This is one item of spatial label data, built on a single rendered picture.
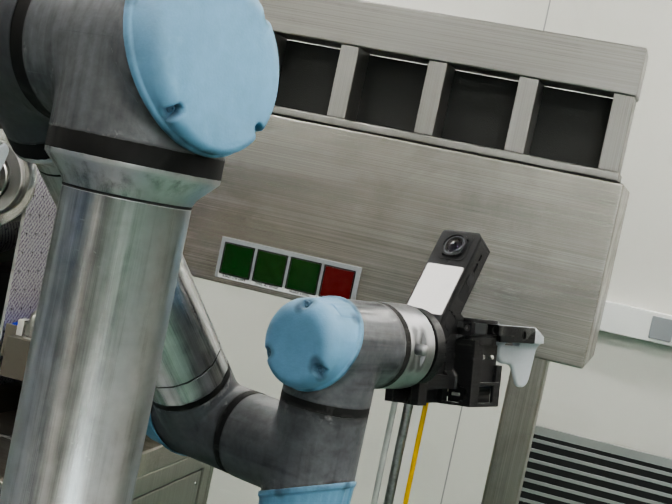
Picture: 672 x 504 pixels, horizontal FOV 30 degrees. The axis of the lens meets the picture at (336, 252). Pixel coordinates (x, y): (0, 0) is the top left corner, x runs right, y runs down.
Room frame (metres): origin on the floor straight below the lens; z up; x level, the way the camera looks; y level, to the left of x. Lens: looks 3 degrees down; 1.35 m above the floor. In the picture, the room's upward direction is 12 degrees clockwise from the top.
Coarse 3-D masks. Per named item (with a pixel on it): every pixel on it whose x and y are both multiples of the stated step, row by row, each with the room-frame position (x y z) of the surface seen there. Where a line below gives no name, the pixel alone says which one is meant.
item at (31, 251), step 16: (32, 240) 1.92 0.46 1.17; (48, 240) 1.97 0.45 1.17; (16, 256) 1.88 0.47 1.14; (32, 256) 1.93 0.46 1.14; (16, 272) 1.89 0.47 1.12; (32, 272) 1.94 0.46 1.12; (16, 288) 1.90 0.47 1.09; (32, 288) 1.95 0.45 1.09; (16, 304) 1.91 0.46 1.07; (32, 304) 1.96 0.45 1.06; (16, 320) 1.92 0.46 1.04; (0, 336) 1.88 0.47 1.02; (0, 352) 1.89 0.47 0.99
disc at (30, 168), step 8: (0, 136) 1.89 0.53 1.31; (32, 168) 1.88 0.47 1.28; (32, 176) 1.87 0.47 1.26; (32, 184) 1.87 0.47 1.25; (24, 192) 1.88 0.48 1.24; (32, 192) 1.87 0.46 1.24; (24, 200) 1.88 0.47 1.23; (16, 208) 1.88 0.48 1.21; (24, 208) 1.88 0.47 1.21; (0, 216) 1.88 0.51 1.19; (8, 216) 1.88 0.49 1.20; (16, 216) 1.88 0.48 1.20; (0, 224) 1.89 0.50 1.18
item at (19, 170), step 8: (0, 144) 1.88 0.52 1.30; (8, 144) 1.88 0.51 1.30; (8, 152) 1.87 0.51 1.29; (8, 160) 1.87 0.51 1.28; (16, 160) 1.87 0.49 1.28; (16, 168) 1.87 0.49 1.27; (24, 168) 1.88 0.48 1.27; (16, 176) 1.87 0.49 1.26; (24, 176) 1.87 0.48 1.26; (16, 184) 1.87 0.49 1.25; (24, 184) 1.88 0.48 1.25; (8, 192) 1.87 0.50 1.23; (16, 192) 1.87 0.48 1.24; (0, 200) 1.87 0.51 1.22; (8, 200) 1.87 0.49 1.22; (16, 200) 1.88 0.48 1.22; (0, 208) 1.87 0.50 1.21; (8, 208) 1.88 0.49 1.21
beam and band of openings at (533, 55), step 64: (320, 0) 2.12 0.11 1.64; (320, 64) 2.19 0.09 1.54; (384, 64) 2.16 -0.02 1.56; (448, 64) 2.07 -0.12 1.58; (512, 64) 2.03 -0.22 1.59; (576, 64) 2.00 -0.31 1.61; (640, 64) 1.98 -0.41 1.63; (384, 128) 2.08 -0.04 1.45; (448, 128) 2.13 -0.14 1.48; (512, 128) 2.03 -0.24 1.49; (576, 128) 2.07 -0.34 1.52
